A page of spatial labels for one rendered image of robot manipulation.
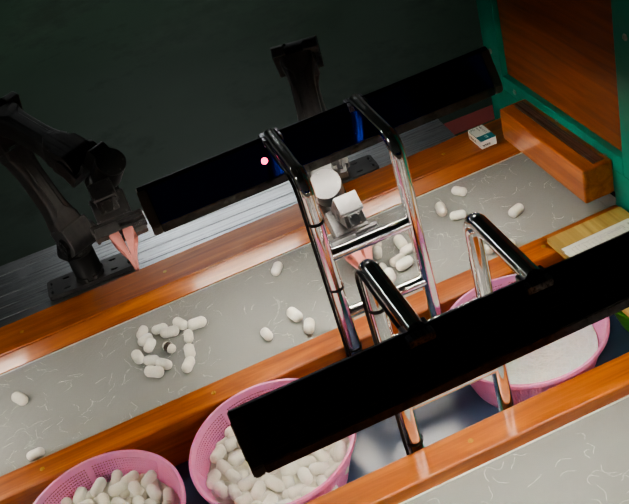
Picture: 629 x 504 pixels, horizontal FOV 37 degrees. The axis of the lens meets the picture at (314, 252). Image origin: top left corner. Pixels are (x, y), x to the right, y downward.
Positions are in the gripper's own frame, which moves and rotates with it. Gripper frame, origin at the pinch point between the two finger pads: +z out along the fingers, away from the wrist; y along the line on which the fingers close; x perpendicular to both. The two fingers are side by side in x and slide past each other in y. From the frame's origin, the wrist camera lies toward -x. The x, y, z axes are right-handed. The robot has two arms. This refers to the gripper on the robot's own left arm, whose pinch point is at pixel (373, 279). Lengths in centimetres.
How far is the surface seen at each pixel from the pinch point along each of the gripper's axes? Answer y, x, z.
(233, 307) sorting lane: -24.8, 8.8, -7.8
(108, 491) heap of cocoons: -56, -12, 16
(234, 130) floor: 16, 205, -120
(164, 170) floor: -18, 199, -114
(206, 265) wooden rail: -25.8, 15.5, -19.3
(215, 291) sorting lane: -26.4, 13.5, -13.2
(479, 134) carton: 37.0, 14.8, -21.5
